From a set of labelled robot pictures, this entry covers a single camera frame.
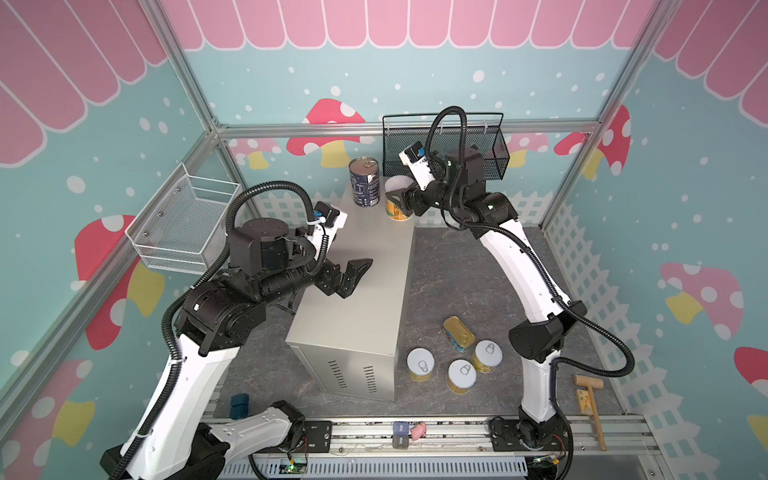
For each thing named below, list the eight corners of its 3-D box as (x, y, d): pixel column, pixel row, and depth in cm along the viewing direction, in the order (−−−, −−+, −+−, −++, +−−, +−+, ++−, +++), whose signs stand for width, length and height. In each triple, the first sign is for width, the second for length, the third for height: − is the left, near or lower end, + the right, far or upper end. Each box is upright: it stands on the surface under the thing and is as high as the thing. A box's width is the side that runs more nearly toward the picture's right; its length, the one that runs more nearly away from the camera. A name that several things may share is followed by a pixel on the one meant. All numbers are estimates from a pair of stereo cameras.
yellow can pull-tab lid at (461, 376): (447, 394, 82) (450, 388, 78) (444, 366, 87) (447, 359, 83) (474, 394, 82) (478, 388, 78) (469, 366, 87) (473, 359, 83)
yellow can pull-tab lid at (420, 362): (407, 382, 85) (407, 375, 80) (406, 355, 90) (406, 347, 85) (433, 382, 85) (435, 375, 80) (431, 355, 90) (433, 347, 85)
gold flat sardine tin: (460, 355, 90) (463, 349, 86) (438, 329, 95) (440, 321, 91) (473, 346, 91) (477, 339, 88) (451, 320, 97) (454, 313, 93)
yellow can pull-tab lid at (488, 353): (475, 369, 86) (479, 363, 82) (471, 347, 90) (475, 339, 86) (499, 369, 86) (504, 363, 82) (494, 347, 90) (499, 339, 86)
